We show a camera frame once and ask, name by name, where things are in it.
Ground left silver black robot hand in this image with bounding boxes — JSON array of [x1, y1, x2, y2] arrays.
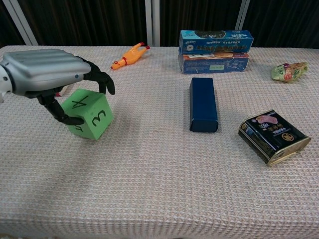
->
[[1, 48, 116, 126]]

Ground green numbered foam cube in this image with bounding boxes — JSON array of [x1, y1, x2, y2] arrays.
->
[[60, 88, 114, 141]]

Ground red white food box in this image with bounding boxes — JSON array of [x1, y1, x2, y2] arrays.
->
[[55, 85, 68, 98]]

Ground dark pleated partition panel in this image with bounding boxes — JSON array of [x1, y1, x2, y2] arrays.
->
[[0, 0, 26, 48], [159, 0, 242, 47], [16, 0, 148, 47], [243, 0, 319, 50]]

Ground orange rubber chicken toy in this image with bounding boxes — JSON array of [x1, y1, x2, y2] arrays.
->
[[110, 41, 151, 71]]

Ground beige waffle tablecloth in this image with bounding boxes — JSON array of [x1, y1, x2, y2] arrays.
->
[[0, 45, 319, 239]]

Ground dark blue rectangular box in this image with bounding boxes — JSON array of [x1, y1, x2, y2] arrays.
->
[[189, 77, 219, 133]]

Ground dark blue biscuit box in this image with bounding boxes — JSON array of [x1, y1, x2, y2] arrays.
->
[[177, 51, 250, 75]]

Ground light blue cookie box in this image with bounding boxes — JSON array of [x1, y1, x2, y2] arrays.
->
[[178, 29, 254, 55]]

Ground black luncheon meat can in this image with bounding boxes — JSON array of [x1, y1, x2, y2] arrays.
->
[[238, 109, 312, 167]]

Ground green orange snack bag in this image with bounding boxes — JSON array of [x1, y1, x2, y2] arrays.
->
[[271, 61, 309, 83]]

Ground white frame post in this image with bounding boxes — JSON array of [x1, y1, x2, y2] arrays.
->
[[1, 0, 38, 46], [235, 0, 251, 31], [145, 0, 160, 47]]

